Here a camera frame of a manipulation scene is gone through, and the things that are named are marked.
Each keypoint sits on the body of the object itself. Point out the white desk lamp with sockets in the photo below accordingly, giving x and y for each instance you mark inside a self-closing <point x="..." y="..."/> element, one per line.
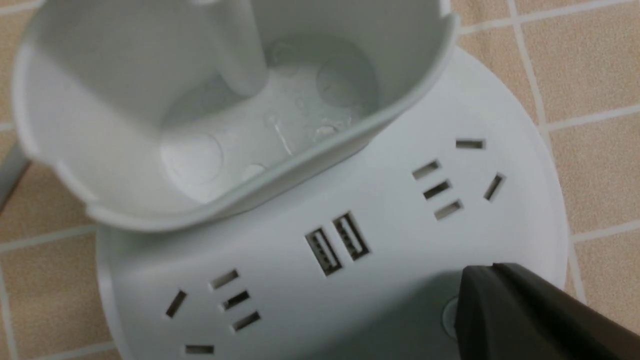
<point x="285" y="179"/>

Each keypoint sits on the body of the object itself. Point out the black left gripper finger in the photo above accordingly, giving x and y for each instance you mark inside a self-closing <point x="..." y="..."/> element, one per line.
<point x="507" y="312"/>

